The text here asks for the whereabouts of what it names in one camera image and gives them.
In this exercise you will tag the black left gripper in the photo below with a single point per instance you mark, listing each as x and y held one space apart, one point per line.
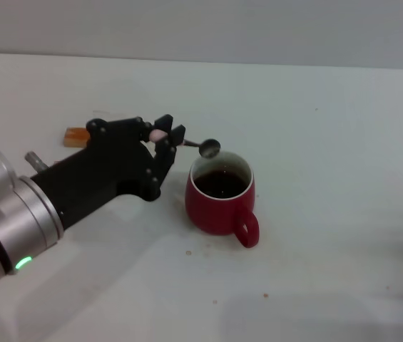
108 167

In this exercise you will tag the orange stained wooden block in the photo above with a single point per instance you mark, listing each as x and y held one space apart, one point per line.
74 137

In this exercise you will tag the red ceramic coffee cup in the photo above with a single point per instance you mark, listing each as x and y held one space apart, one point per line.
215 210

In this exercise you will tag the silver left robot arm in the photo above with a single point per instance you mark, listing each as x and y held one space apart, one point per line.
5 213

